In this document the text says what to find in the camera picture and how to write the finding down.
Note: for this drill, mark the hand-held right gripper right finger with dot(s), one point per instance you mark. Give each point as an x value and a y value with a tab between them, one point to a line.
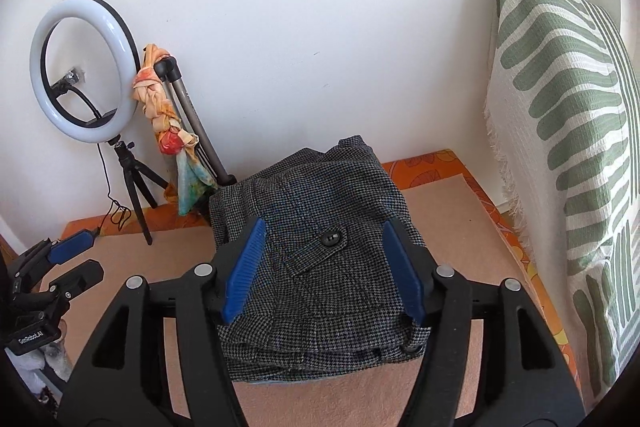
405	272

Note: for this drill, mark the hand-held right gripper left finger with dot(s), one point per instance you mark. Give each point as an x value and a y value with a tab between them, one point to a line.
245	272

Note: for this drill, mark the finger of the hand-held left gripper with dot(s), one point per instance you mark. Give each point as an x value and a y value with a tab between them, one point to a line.
80	277
75	244

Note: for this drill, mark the grey tweed pants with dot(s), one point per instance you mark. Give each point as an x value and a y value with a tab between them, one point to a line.
325	187

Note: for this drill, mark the pink blanket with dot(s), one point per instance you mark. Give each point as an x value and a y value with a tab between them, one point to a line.
460	227

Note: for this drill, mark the small black tripod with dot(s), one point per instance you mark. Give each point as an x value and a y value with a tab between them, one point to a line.
131	172

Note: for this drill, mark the orange floral bed sheet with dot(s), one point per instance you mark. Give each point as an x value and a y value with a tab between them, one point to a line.
425	164

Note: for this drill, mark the colourful knotted scarf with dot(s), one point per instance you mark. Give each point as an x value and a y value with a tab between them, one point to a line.
170	142

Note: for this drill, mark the green striped white pillow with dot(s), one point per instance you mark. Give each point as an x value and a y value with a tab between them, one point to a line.
550	57

